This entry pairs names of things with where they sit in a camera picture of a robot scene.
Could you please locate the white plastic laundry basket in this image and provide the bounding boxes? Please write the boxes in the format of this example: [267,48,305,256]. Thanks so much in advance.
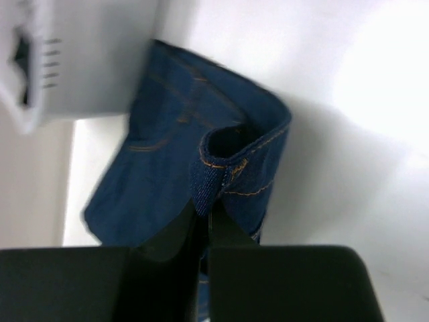
[1,0,159,133]

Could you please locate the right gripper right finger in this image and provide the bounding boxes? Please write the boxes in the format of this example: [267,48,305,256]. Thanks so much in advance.
[208,201,384,322]

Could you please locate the dark blue denim trousers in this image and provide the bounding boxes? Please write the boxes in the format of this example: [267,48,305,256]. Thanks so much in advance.
[84,40,292,321]

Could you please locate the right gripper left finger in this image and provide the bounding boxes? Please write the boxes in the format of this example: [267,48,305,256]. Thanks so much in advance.
[1,203,198,321]

